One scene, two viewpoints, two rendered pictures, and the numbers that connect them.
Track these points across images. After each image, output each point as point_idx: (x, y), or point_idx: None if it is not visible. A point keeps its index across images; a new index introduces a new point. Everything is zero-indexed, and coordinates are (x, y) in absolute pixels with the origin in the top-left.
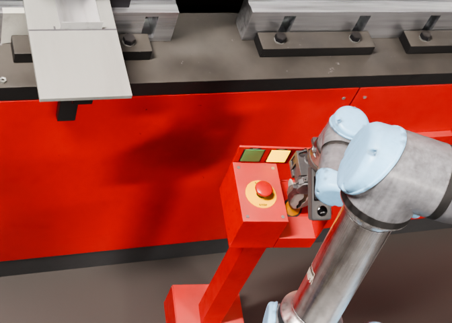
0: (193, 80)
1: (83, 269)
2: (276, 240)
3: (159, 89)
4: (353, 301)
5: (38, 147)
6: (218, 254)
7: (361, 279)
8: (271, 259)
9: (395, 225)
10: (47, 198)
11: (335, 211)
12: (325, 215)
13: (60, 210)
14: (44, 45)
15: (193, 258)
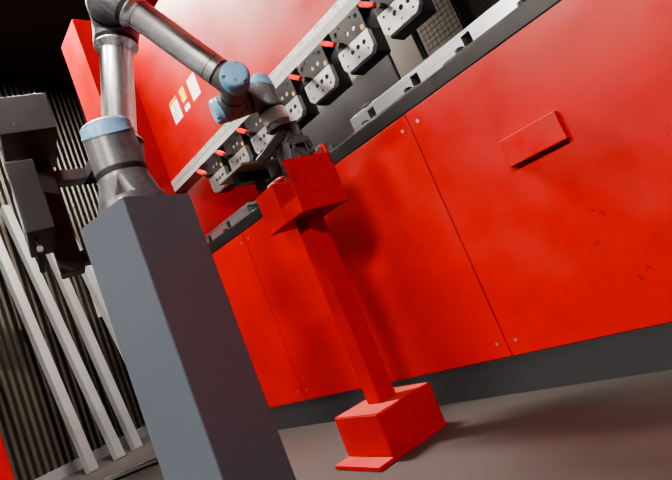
0: None
1: None
2: (281, 212)
3: None
4: (589, 419)
5: (282, 256)
6: (481, 399)
7: (105, 86)
8: (527, 397)
9: (93, 37)
10: (311, 309)
11: (557, 301)
12: (260, 153)
13: (324, 324)
14: None
15: (457, 403)
